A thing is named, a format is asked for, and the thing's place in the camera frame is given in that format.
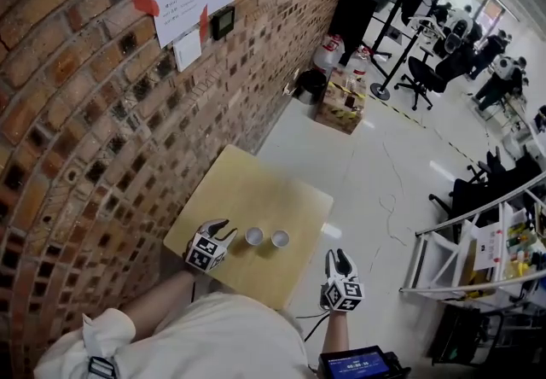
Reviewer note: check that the clear water jug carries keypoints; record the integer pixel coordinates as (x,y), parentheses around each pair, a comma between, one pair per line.
(357,68)

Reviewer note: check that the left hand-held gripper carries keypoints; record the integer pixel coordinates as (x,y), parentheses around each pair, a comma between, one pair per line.
(205,253)

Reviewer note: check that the person's right forearm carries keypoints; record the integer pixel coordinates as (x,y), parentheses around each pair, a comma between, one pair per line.
(336,332)

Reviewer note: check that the white metal shelf rack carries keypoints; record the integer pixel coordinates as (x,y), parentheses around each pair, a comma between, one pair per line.
(505,240)

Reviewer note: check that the black office chair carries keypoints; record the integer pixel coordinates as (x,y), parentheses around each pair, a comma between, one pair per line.
(431,74)
(473,194)

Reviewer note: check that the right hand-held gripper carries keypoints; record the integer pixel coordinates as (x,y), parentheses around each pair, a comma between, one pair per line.
(343,294)

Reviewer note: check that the water jug with red cap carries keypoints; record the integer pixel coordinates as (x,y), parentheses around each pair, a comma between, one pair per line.
(328,55)

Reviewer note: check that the cardboard box with striped tape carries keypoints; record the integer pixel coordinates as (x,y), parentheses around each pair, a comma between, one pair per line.
(341,108)

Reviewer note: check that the black cabinet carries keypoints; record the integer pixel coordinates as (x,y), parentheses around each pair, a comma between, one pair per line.
(356,23)

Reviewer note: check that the person's left forearm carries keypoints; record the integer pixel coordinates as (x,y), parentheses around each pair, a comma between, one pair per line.
(162,302)

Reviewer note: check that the black waste bin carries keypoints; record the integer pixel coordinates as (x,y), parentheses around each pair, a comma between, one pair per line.
(310,87)

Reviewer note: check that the black floor stand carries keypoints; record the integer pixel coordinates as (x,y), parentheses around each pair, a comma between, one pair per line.
(379,92)

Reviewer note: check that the person's white shirt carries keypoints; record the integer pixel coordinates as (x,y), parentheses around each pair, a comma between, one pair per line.
(205,339)

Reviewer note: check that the white paper sign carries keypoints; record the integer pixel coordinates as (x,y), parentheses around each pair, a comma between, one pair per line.
(488,247)

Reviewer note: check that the black wall device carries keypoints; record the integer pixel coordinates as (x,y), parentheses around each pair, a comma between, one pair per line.
(224,23)

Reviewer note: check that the black handheld monitor screen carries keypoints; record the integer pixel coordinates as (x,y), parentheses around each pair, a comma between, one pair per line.
(358,364)

